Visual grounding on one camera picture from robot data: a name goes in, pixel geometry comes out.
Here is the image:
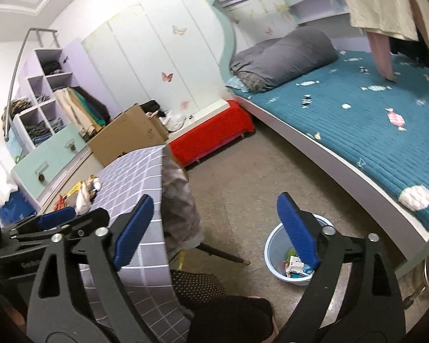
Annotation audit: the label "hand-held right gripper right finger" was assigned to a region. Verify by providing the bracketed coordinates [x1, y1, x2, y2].
[272, 192, 406, 343]

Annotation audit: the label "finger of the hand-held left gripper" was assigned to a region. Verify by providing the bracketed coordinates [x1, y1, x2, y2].
[2, 206, 77, 238]
[11, 208, 110, 249]

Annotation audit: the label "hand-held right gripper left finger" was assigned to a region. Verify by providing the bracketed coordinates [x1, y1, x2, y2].
[28, 195, 155, 343]

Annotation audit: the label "pink white plastic bag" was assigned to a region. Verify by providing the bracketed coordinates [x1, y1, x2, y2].
[75, 189, 94, 215]

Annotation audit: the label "light blue plastic bin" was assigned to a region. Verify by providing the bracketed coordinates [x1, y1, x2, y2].
[265, 214, 335, 286]

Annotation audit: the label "white torn wrapper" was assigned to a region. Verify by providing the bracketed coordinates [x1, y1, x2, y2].
[284, 257, 313, 279]

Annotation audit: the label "person's left hand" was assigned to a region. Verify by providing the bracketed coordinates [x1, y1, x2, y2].
[0, 304, 26, 333]

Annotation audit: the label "blue plastic crate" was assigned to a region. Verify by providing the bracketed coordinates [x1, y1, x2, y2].
[0, 189, 38, 227]

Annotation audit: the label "grey checked round table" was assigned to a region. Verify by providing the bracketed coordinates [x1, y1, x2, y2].
[39, 145, 204, 333]

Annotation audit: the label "lilac stair storage cabinet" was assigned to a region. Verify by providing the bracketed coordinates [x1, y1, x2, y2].
[3, 46, 94, 211]

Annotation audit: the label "folded jeans stack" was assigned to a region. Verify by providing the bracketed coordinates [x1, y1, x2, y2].
[23, 121, 54, 143]

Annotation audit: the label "black dotted stool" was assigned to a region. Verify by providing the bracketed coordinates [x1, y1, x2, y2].
[170, 270, 229, 311]

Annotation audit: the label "camouflage clothes pile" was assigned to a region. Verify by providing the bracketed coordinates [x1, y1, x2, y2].
[2, 99, 33, 117]

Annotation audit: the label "brown cardboard box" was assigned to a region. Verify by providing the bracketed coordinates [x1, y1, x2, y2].
[88, 103, 170, 168]

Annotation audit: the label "person's leg in black trousers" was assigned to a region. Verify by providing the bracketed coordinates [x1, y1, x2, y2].
[186, 295, 274, 343]

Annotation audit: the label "cream hanging jacket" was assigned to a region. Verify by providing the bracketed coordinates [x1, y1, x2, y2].
[53, 87, 94, 138]

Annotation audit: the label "teal quilted bed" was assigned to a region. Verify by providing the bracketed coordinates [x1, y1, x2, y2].
[232, 50, 429, 233]

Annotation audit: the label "green hanging garment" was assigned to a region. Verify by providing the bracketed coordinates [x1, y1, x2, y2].
[73, 89, 106, 125]

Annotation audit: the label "black hanging coat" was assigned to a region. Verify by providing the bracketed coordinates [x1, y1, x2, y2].
[73, 86, 111, 122]

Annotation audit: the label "red covered bench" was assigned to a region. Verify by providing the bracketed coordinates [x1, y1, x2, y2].
[167, 99, 256, 167]

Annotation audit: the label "black clothes heap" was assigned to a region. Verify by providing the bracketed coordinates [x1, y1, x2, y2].
[139, 100, 165, 113]

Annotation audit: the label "grey metal handrail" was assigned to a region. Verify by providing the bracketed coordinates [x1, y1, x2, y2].
[3, 28, 59, 133]

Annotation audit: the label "light blue pillow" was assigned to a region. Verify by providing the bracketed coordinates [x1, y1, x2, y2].
[225, 75, 253, 93]

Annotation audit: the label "grey rolled duvet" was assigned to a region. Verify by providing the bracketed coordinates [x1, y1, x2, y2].
[229, 27, 338, 91]

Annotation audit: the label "white wardrobe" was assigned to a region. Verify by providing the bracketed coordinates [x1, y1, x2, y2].
[80, 0, 237, 129]

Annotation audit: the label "pink hanging garment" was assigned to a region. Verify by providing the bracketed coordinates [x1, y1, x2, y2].
[366, 30, 429, 102]

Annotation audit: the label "dark hanging garments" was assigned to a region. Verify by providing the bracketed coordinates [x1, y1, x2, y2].
[390, 0, 429, 79]

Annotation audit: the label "cream hanging sweater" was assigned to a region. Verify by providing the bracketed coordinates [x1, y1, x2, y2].
[334, 0, 429, 102]

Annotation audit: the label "teal bunk bed frame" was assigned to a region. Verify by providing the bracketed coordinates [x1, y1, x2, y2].
[200, 0, 429, 283]

